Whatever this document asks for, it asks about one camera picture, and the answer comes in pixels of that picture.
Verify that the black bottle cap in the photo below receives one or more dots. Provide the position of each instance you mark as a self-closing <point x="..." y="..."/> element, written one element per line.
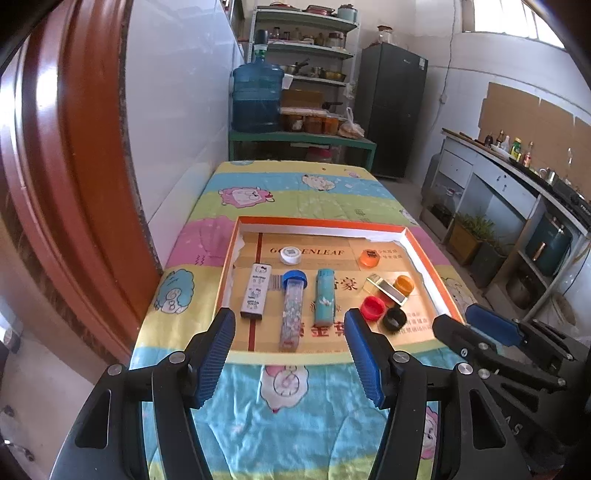
<point x="395" y="319"/>

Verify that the white bottle cap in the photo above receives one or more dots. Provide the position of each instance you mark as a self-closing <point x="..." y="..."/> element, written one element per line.
<point x="290" y="255"/>

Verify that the white cartoon lighter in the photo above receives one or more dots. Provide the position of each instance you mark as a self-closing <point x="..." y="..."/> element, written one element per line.
<point x="255" y="290"/>

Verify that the clear patterned lighter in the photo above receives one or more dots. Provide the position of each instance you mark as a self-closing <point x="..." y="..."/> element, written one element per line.
<point x="291" y="321"/>

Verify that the orange-rimmed shallow cardboard box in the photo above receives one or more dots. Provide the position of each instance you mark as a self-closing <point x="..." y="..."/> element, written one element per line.
<point x="226" y="277"/>

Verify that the light blue lighter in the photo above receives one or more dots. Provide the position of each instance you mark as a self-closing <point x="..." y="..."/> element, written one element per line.
<point x="323" y="297"/>

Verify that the row of food containers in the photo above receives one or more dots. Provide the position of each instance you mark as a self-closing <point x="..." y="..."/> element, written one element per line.
<point x="314" y="123"/>

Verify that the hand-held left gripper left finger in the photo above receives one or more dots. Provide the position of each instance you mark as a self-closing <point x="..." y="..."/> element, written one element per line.
<point x="212" y="357"/>

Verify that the green table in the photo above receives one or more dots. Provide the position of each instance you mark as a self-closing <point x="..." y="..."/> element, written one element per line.
<point x="300" y="137"/>

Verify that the metal shelf rack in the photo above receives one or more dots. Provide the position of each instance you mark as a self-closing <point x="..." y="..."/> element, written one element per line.
<point x="307" y="48"/>

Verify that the plastic bag of bread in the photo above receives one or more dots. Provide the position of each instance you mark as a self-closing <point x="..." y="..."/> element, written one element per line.
<point x="352" y="128"/>

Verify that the potted green plant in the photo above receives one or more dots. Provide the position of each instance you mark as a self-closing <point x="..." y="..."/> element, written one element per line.
<point x="475" y="230"/>

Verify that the orange cap with black label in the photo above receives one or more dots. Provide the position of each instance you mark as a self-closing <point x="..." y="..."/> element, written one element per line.
<point x="369" y="257"/>

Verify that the blue water jug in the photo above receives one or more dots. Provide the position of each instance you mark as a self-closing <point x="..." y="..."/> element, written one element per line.
<point x="256" y="92"/>

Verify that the gold lighter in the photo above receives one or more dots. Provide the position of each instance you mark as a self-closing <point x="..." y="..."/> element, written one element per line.
<point x="385" y="290"/>

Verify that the blue bottle cap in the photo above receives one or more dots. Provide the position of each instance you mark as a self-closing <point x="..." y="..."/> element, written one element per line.
<point x="295" y="278"/>

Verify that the cardboard wall panel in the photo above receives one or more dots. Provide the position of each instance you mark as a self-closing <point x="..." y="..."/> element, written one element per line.
<point x="526" y="115"/>

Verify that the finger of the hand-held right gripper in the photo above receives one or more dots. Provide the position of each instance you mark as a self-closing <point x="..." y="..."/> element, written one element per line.
<point x="461" y="339"/>
<point x="491" y="323"/>

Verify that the plain orange bottle cap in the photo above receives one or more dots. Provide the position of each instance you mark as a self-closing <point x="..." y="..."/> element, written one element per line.
<point x="404" y="285"/>

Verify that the metal pot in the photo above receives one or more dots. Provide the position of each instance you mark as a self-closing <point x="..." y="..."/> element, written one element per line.
<point x="519" y="288"/>

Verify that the dark green appliance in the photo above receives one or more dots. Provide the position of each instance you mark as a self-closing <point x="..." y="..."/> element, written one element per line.
<point x="549" y="237"/>

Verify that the teal pot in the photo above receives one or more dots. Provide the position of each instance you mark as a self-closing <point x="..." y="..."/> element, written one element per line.
<point x="348" y="11"/>

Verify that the gas stove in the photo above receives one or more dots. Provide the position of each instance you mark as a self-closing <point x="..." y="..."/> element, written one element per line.
<point x="572" y="194"/>

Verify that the red bottle cap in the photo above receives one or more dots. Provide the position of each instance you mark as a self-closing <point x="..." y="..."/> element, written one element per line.
<point x="373" y="308"/>

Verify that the dark refrigerator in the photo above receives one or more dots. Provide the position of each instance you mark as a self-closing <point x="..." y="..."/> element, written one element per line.
<point x="392" y="110"/>

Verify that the window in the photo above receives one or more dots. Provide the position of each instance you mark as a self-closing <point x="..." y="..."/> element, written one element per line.
<point x="508" y="21"/>

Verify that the printed tan cardboard liner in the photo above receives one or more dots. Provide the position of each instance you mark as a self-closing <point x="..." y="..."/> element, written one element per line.
<point x="332" y="249"/>

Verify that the yellow-green bottle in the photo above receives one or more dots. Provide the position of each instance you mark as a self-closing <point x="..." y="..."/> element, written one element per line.
<point x="516" y="148"/>

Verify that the brown wooden door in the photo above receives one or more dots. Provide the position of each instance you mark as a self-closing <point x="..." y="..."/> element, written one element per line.
<point x="69" y="184"/>

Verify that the office chair base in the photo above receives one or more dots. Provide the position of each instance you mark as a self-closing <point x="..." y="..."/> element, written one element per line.
<point x="14" y="434"/>

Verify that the grey kitchen counter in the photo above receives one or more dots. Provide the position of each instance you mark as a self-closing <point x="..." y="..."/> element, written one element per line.
<point x="489" y="180"/>

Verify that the cartoon printed blanket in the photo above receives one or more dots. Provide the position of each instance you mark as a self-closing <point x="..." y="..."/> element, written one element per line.
<point x="286" y="198"/>

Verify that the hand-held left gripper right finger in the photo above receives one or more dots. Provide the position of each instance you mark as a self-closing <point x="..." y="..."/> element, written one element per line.
<point x="364" y="360"/>

